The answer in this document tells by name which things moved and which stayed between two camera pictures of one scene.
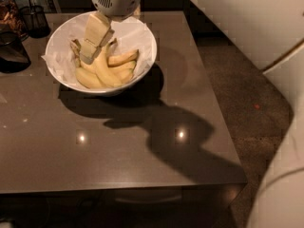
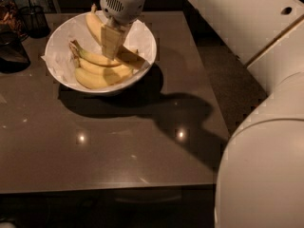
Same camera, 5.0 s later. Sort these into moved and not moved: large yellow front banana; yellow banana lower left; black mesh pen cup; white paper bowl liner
Moved: large yellow front banana
Not moved: black mesh pen cup; yellow banana lower left; white paper bowl liner
